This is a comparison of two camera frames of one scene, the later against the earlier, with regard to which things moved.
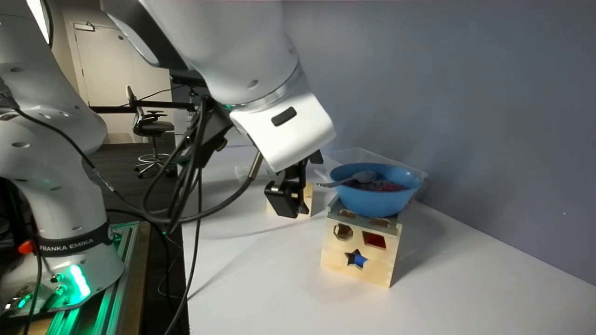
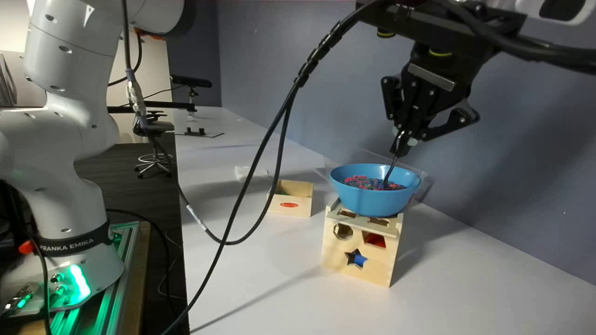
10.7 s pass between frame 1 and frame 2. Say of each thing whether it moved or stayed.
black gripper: moved
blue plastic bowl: stayed
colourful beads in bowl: stayed
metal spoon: moved
